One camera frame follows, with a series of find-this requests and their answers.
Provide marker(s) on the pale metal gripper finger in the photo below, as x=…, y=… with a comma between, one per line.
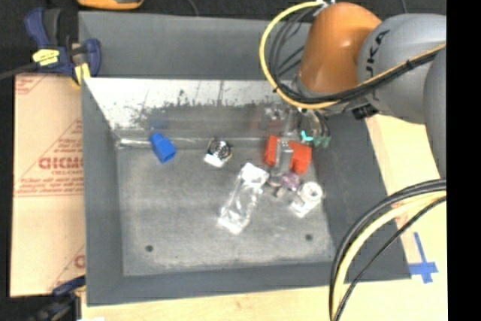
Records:
x=286, y=158

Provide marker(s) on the red plastic block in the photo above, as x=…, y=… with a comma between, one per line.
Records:
x=301, y=158

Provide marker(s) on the small purple toy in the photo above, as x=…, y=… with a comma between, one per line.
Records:
x=290, y=181

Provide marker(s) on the white plastic cylinder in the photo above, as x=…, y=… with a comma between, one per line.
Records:
x=309, y=196

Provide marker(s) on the clear plastic box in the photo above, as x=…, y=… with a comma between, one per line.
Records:
x=243, y=201

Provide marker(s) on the small white and metal fitting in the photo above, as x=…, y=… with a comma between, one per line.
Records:
x=218, y=154

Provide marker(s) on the blue plastic cup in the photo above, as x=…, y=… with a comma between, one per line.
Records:
x=162, y=148

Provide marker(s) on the grey metal bin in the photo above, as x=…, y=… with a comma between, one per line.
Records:
x=180, y=49

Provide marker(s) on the brown cardboard board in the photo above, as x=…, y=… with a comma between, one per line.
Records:
x=45, y=221

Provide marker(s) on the black cylinder on white bracket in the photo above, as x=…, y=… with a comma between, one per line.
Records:
x=363, y=111

